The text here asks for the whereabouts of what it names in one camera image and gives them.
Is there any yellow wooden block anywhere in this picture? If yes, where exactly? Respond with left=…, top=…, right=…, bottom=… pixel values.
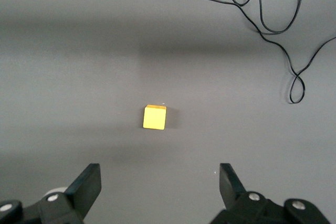
left=142, top=104, right=167, bottom=131

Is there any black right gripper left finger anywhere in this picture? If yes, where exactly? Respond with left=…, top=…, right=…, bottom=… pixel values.
left=39, top=163, right=102, bottom=224

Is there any thin black cable with loop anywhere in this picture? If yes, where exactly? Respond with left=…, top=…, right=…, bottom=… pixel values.
left=209, top=0, right=336, bottom=104

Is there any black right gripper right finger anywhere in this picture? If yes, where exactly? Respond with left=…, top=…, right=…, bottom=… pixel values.
left=209, top=163, right=287, bottom=224

